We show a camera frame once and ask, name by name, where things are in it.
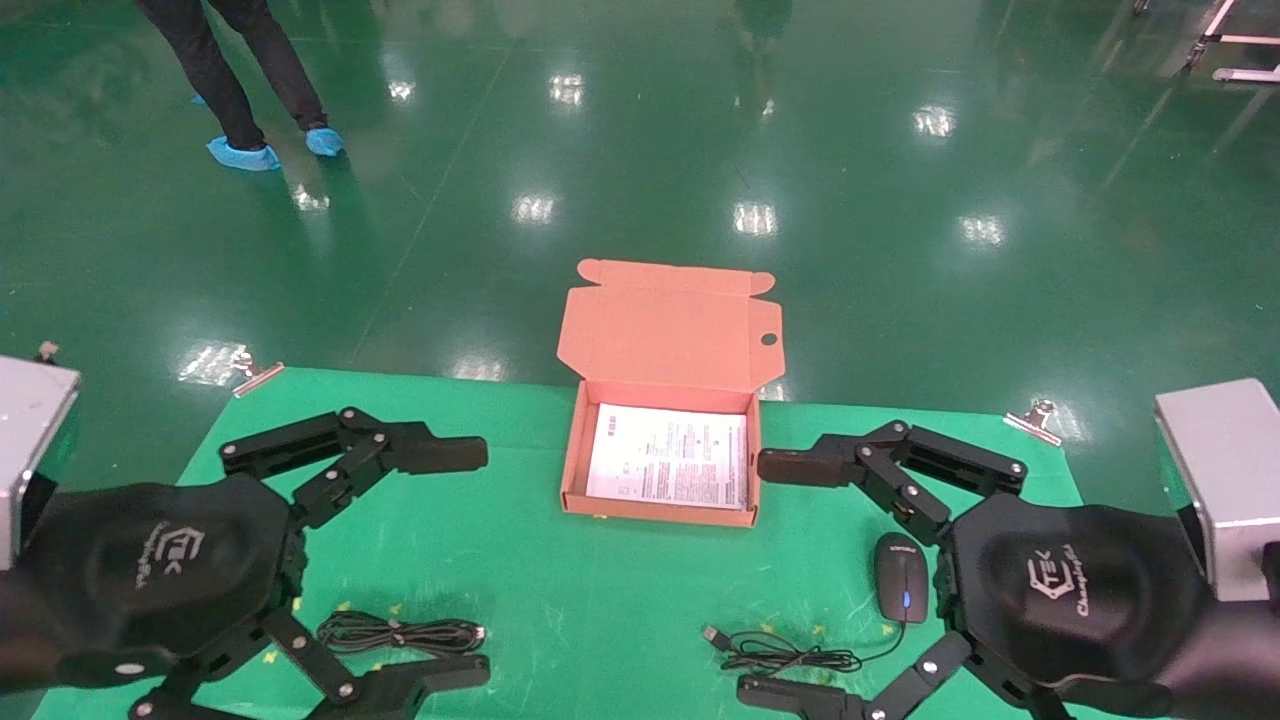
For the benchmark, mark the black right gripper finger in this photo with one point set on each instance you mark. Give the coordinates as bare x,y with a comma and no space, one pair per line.
800,465
790,695

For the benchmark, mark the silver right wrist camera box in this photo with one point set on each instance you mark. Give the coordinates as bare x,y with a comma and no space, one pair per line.
1225,480

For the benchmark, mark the white metal rack frame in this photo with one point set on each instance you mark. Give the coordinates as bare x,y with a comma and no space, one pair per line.
1240,40

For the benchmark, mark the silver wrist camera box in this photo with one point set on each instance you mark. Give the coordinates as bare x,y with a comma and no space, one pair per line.
1225,480
30,440

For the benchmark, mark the blue shoe cover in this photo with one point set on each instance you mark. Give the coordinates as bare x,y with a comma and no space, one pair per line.
243,154
324,141

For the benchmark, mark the person legs black trousers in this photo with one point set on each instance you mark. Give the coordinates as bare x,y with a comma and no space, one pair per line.
215,70

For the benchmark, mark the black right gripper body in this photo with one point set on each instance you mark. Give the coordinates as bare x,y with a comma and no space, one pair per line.
1080,590

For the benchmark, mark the silver binder clip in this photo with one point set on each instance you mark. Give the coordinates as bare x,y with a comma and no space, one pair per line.
1035,420
255,372

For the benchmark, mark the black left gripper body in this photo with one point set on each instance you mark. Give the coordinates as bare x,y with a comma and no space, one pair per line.
170,560

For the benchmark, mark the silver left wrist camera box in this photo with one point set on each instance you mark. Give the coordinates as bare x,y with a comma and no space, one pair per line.
30,440

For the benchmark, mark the white printed paper sheet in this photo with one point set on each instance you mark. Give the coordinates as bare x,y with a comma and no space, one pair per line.
665,455

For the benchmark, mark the orange cardboard box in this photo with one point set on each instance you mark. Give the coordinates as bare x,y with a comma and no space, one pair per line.
665,325

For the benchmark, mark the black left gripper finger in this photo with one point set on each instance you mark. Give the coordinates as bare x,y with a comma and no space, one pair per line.
430,685
440,455

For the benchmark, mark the green table mat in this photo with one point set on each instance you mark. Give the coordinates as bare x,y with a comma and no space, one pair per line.
600,600

